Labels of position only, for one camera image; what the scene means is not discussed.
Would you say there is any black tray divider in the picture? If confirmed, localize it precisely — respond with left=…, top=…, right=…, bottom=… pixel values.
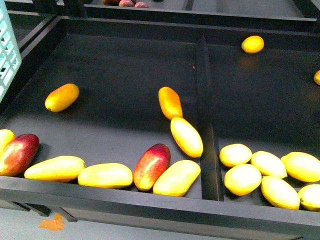
left=195, top=36, right=224, bottom=202

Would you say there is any light blue plastic basket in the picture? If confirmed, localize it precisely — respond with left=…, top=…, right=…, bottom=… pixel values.
left=0, top=0, right=22, bottom=102

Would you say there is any orange yellow mango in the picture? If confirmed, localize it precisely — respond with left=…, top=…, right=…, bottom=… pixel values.
left=158, top=86, right=183, bottom=120
left=45, top=83, right=80, bottom=113

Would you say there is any yellow lemon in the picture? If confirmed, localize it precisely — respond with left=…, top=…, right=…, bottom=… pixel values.
left=280, top=151, right=320, bottom=183
left=224, top=163, right=262, bottom=196
left=313, top=70, right=320, bottom=85
left=298, top=184, right=320, bottom=212
left=260, top=176, right=300, bottom=210
left=241, top=35, right=265, bottom=54
left=219, top=143, right=253, bottom=167
left=250, top=151, right=288, bottom=179

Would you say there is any orange floor tape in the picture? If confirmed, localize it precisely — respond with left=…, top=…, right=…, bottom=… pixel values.
left=39, top=213, right=66, bottom=231

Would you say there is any red yellow mango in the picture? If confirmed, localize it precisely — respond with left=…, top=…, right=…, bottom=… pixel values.
left=0, top=133, right=40, bottom=177
left=133, top=143, right=171, bottom=191

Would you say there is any red fruit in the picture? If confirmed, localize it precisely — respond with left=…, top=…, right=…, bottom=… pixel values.
left=134, top=1, right=149, bottom=8
left=118, top=0, right=136, bottom=7

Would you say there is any black fruit display tray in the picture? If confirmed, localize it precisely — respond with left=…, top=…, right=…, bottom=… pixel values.
left=0, top=16, right=320, bottom=240

